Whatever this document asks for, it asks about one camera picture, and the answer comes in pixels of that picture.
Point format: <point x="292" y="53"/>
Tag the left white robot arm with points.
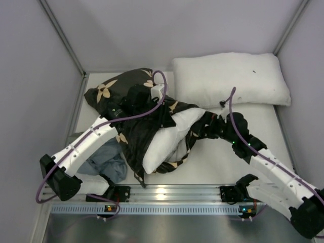
<point x="60" y="171"/>

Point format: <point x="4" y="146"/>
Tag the white spare pillow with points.
<point x="207" y="80"/>

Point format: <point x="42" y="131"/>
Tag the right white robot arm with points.
<point x="299" y="201"/>

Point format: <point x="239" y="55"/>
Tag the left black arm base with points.
<point x="114" y="193"/>

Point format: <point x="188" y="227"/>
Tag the aluminium corner post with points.
<point x="291" y="25"/>
<point x="62" y="36"/>

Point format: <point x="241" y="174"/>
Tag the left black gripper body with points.
<point x="138" y="93"/>

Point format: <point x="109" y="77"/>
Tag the left aluminium corner post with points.
<point x="62" y="36"/>

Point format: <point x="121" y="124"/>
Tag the blue-grey crumpled cloth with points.
<point x="106" y="160"/>

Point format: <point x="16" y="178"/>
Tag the aluminium mounting rail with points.
<point x="177" y="193"/>

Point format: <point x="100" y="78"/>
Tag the grey slotted cable duct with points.
<point x="153" y="209"/>

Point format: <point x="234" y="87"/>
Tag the black floral pillowcase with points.
<point x="137" y="134"/>

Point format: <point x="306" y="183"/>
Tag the right aluminium corner post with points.
<point x="291" y="25"/>

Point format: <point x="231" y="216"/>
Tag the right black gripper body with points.
<point x="205" y="125"/>

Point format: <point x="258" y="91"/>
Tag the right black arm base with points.
<point x="234" y="194"/>

